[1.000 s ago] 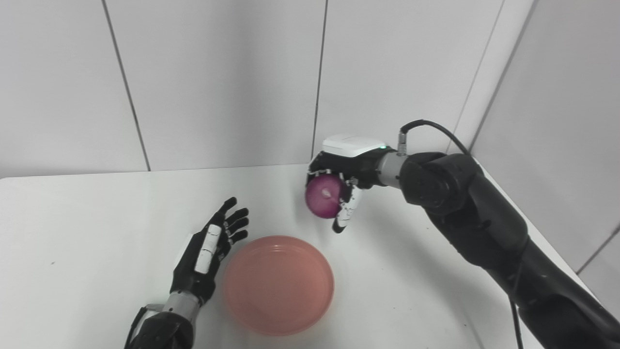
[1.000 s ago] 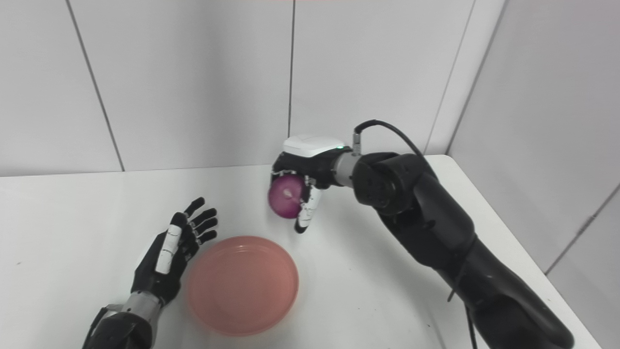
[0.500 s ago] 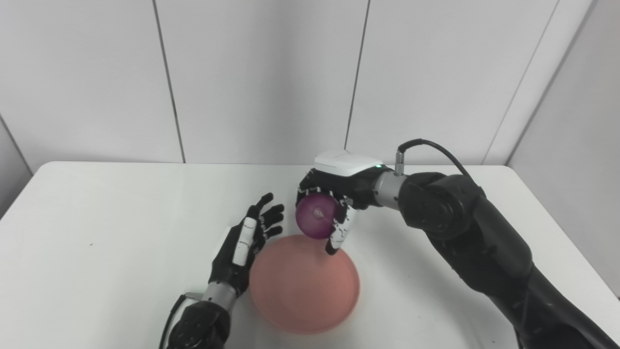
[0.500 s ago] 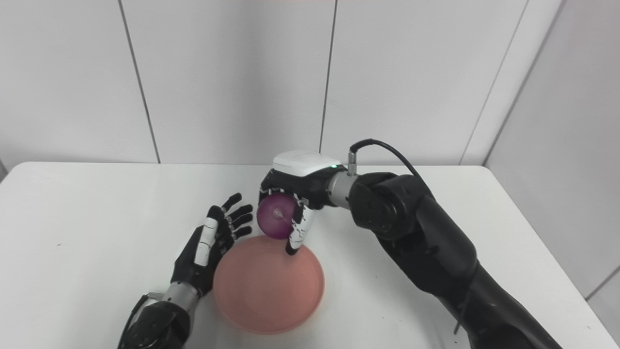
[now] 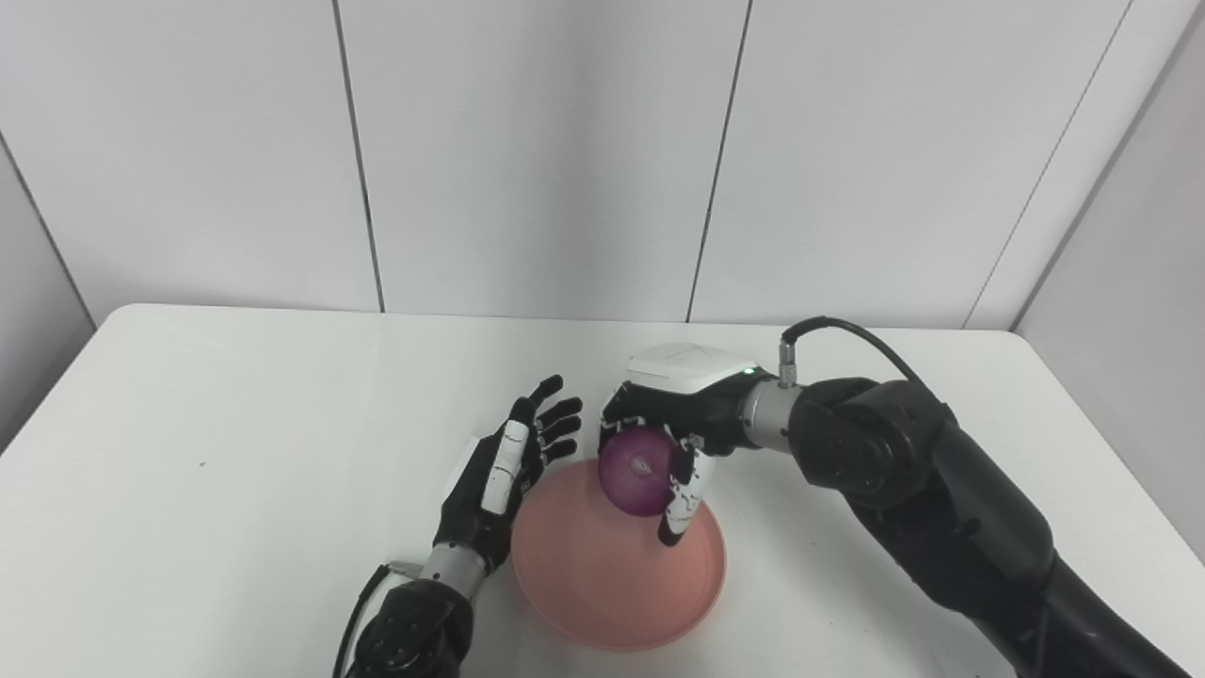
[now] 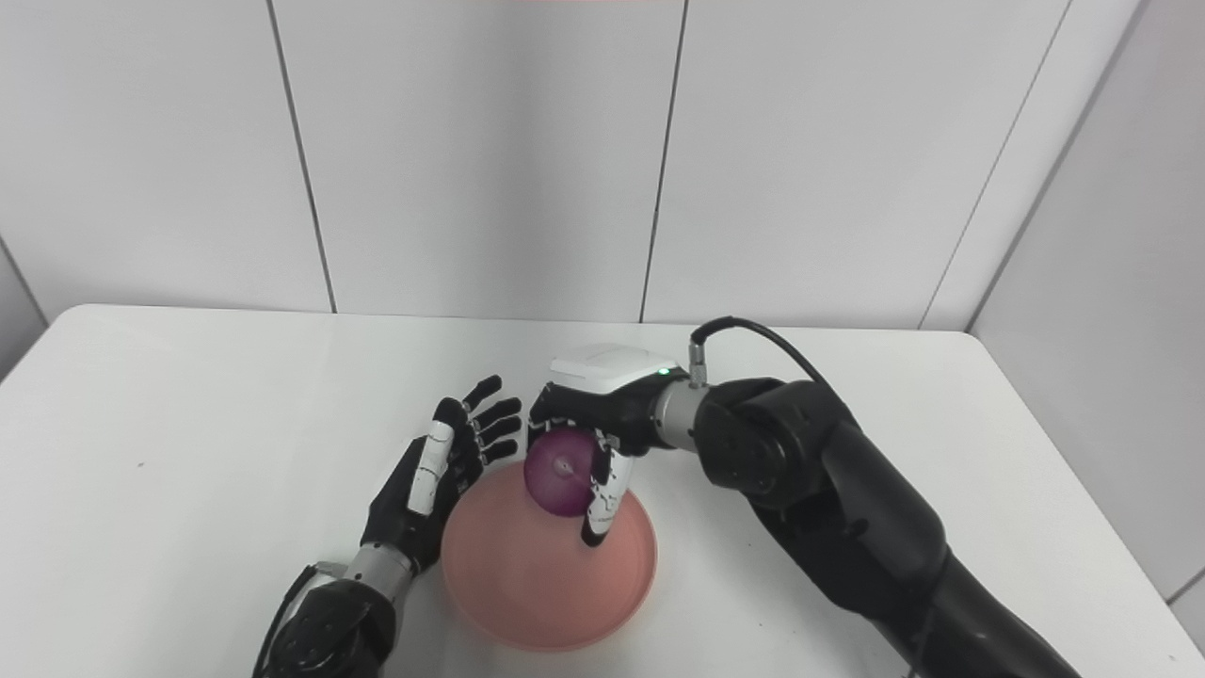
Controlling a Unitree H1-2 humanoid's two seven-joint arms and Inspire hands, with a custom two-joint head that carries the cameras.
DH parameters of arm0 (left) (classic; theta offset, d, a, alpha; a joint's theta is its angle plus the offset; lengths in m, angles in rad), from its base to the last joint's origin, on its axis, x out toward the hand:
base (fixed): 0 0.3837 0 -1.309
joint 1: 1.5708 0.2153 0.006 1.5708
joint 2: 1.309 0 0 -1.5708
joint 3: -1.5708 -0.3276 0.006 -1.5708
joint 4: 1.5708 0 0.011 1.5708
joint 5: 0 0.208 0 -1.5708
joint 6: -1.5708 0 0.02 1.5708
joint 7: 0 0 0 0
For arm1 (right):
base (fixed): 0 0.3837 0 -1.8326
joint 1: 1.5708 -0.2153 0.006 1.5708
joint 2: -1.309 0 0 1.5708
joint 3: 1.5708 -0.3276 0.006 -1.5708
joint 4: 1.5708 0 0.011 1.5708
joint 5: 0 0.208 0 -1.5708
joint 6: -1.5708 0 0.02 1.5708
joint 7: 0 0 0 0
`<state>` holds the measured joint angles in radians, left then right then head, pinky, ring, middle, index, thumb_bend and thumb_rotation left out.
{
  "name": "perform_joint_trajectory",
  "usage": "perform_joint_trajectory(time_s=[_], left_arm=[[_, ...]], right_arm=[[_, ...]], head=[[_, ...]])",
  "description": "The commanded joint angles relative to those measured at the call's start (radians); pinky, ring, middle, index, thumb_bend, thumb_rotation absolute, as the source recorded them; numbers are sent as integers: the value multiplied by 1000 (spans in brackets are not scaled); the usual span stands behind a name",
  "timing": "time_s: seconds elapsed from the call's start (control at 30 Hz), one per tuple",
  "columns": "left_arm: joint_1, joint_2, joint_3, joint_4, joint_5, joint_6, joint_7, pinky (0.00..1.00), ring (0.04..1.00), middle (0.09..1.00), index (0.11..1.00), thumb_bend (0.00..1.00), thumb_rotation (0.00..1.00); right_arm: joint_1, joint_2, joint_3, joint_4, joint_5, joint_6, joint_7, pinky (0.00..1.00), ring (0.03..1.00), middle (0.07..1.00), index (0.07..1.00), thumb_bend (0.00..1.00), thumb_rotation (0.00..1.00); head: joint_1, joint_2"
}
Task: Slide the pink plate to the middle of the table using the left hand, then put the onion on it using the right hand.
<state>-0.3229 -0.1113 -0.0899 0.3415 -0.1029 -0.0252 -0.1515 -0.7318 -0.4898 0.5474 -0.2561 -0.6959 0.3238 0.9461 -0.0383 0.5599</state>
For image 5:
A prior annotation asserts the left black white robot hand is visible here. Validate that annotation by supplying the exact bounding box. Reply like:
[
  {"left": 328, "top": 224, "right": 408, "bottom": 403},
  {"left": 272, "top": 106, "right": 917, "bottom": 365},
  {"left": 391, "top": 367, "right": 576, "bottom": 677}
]
[{"left": 431, "top": 374, "right": 586, "bottom": 577}]

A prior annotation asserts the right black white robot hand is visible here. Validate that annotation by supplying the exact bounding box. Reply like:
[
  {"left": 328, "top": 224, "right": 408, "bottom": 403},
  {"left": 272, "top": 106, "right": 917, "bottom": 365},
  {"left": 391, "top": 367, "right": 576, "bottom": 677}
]
[{"left": 599, "top": 343, "right": 763, "bottom": 548}]

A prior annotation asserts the red onion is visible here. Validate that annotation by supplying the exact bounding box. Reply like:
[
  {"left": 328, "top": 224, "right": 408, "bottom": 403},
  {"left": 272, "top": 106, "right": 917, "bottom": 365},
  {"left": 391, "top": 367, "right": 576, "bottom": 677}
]
[{"left": 597, "top": 426, "right": 686, "bottom": 519}]

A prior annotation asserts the pink round plate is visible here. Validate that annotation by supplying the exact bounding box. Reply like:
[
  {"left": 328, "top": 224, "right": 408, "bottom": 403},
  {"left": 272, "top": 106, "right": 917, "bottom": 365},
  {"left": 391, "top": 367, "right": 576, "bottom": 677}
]
[{"left": 509, "top": 458, "right": 729, "bottom": 654}]

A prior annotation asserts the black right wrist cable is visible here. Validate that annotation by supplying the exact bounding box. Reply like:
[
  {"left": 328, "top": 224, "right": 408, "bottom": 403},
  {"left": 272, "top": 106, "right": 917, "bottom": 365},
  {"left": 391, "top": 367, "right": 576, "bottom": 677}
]
[{"left": 778, "top": 315, "right": 931, "bottom": 390}]

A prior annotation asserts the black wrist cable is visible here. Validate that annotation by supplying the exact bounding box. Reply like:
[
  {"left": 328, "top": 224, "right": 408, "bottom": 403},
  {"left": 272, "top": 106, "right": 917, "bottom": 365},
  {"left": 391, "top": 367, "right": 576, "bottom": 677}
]
[
  {"left": 329, "top": 561, "right": 420, "bottom": 678},
  {"left": 778, "top": 315, "right": 931, "bottom": 390}
]

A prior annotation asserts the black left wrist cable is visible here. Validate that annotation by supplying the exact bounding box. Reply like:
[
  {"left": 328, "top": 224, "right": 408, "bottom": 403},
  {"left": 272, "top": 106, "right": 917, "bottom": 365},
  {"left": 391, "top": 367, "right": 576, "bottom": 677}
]
[{"left": 329, "top": 561, "right": 420, "bottom": 678}]

